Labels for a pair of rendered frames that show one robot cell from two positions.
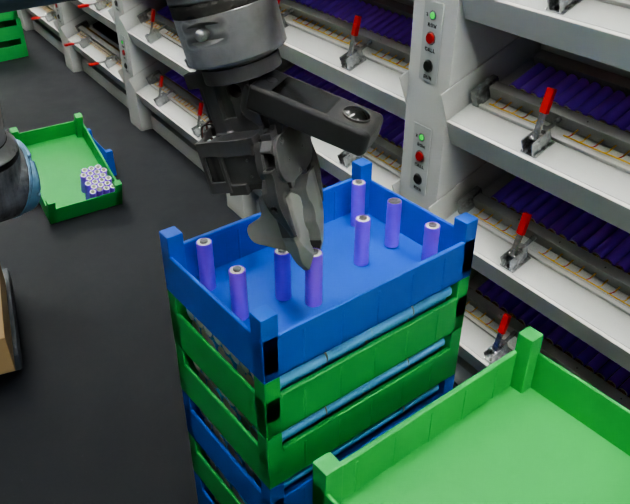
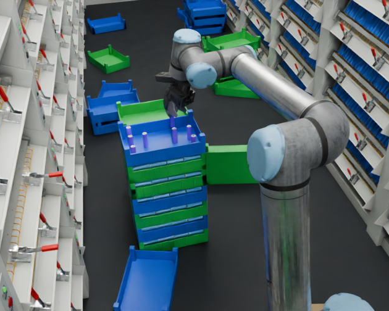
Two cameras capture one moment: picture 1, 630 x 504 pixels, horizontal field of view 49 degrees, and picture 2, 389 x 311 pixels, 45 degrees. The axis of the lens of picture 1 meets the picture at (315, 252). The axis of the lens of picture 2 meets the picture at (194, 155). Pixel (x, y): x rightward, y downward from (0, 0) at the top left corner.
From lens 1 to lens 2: 216 cm
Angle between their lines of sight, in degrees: 106
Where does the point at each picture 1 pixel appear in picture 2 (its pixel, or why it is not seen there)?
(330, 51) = (45, 254)
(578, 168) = (57, 139)
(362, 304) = (162, 122)
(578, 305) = (69, 171)
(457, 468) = not seen: hidden behind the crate
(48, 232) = not seen: outside the picture
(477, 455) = not seen: hidden behind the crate
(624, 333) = (69, 160)
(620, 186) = (58, 129)
